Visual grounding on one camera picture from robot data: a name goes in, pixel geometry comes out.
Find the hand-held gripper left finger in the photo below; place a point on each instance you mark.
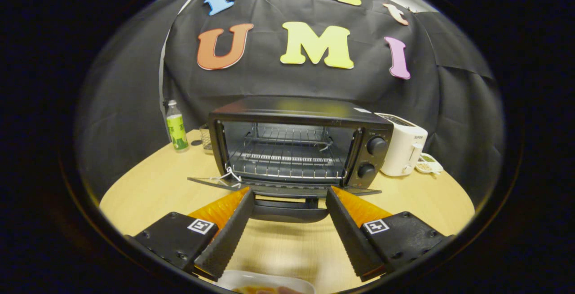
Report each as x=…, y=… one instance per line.
x=227, y=240

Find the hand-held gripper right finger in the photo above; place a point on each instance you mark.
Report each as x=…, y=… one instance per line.
x=352, y=240

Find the golden pastry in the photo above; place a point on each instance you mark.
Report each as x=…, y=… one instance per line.
x=251, y=290

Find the black toaster oven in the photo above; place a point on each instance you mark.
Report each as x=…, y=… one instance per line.
x=296, y=110

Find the white pop-up toaster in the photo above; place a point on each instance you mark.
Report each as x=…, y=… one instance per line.
x=402, y=146

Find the white plate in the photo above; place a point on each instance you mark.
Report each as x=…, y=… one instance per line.
x=251, y=279

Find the clear glass cup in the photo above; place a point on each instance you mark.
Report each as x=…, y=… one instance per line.
x=206, y=139

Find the small divided snack dish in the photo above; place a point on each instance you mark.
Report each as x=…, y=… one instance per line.
x=429, y=164

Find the green label plastic bottle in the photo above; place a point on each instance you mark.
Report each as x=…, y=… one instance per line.
x=176, y=130

